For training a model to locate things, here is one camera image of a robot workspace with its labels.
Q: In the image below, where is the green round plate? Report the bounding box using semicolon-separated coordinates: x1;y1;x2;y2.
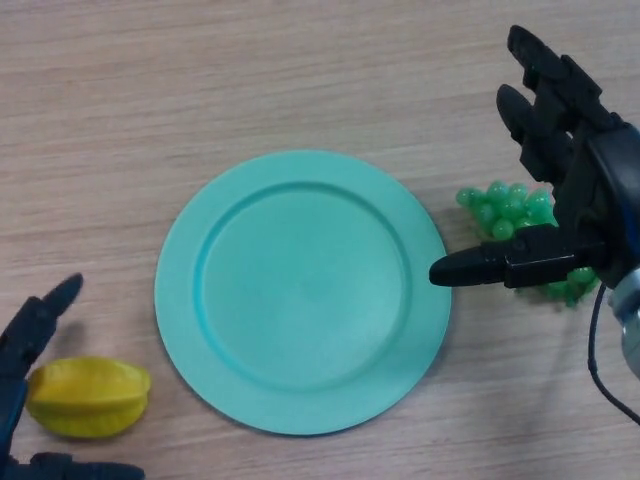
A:
154;149;454;436

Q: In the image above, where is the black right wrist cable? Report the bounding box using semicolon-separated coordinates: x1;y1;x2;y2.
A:
587;284;640;421

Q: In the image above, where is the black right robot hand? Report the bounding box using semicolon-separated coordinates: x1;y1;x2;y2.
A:
428;24;640;290

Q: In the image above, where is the green grape bunch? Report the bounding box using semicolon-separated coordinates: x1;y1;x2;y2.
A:
455;179;601;307

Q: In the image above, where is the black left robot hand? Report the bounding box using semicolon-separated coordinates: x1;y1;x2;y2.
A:
0;272;146;480

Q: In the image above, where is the yellow starfruit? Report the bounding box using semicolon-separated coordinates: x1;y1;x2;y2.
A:
25;356;153;440

